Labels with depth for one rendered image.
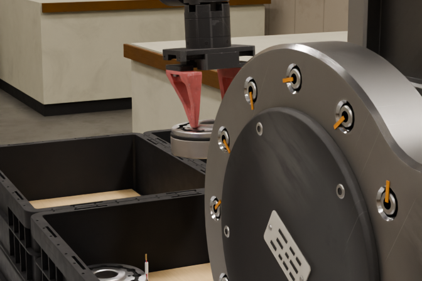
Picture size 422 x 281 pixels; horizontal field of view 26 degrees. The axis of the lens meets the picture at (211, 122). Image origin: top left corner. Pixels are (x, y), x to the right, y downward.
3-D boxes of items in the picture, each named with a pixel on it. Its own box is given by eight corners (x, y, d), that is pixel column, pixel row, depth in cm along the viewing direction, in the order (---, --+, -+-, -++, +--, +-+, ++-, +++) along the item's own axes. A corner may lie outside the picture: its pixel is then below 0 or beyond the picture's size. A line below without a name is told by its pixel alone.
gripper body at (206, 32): (161, 63, 115) (158, 4, 114) (233, 58, 120) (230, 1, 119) (183, 66, 110) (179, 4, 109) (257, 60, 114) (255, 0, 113)
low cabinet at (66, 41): (162, 63, 906) (161, -18, 890) (269, 98, 718) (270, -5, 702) (-21, 76, 828) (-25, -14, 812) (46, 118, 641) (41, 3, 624)
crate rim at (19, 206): (237, 202, 130) (237, 186, 129) (27, 231, 118) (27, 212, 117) (139, 144, 165) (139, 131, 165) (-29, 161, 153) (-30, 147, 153)
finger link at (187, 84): (167, 127, 117) (163, 53, 116) (217, 121, 120) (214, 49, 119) (189, 132, 111) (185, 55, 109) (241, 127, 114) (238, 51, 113)
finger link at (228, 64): (183, 125, 118) (179, 52, 117) (232, 119, 121) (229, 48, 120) (206, 130, 112) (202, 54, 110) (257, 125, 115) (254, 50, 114)
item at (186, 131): (265, 131, 114) (264, 127, 114) (191, 141, 110) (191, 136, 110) (228, 121, 123) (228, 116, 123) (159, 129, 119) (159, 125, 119)
